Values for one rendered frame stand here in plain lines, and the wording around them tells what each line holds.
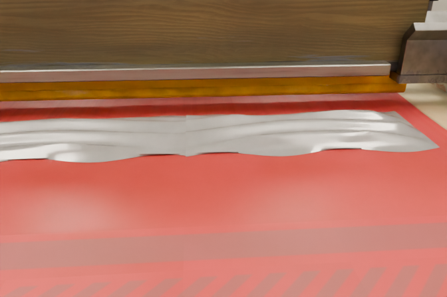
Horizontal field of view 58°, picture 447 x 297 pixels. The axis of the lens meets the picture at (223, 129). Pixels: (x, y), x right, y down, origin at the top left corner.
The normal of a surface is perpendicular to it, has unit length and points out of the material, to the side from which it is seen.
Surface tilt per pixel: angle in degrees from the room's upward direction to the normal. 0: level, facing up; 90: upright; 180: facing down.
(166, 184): 0
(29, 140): 29
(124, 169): 0
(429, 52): 90
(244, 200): 0
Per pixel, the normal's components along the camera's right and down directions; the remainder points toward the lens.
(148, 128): -0.04, -0.59
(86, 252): 0.00, -0.91
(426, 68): 0.07, 0.41
